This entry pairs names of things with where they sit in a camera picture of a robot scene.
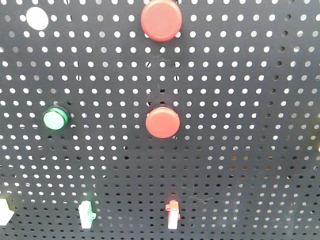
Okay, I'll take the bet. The green indicator light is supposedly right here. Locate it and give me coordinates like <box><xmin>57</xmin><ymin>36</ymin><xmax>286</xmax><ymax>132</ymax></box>
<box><xmin>42</xmin><ymin>105</ymin><xmax>70</xmax><ymax>131</ymax></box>

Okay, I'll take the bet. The green white toggle switch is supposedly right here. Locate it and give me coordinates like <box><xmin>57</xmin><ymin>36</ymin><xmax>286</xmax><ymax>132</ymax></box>
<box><xmin>78</xmin><ymin>200</ymin><xmax>97</xmax><ymax>229</ymax></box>

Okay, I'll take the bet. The large red push button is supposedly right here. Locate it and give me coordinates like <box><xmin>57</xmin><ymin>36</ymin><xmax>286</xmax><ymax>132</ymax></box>
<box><xmin>140</xmin><ymin>0</ymin><xmax>183</xmax><ymax>42</ymax></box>

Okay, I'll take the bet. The small red push button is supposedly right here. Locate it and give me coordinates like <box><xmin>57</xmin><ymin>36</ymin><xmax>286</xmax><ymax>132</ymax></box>
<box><xmin>145</xmin><ymin>106</ymin><xmax>181</xmax><ymax>139</ymax></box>

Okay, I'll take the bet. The white switch at edge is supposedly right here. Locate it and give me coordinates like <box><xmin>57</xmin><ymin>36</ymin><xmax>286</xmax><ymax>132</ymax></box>
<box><xmin>0</xmin><ymin>198</ymin><xmax>15</xmax><ymax>226</ymax></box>

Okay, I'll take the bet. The red white toggle switch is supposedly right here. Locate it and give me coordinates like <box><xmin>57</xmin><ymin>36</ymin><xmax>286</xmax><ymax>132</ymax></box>
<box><xmin>165</xmin><ymin>200</ymin><xmax>181</xmax><ymax>230</ymax></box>

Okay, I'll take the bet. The black perforated pegboard panel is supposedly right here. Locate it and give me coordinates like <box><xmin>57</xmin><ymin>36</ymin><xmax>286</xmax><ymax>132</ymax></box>
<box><xmin>0</xmin><ymin>0</ymin><xmax>320</xmax><ymax>240</ymax></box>

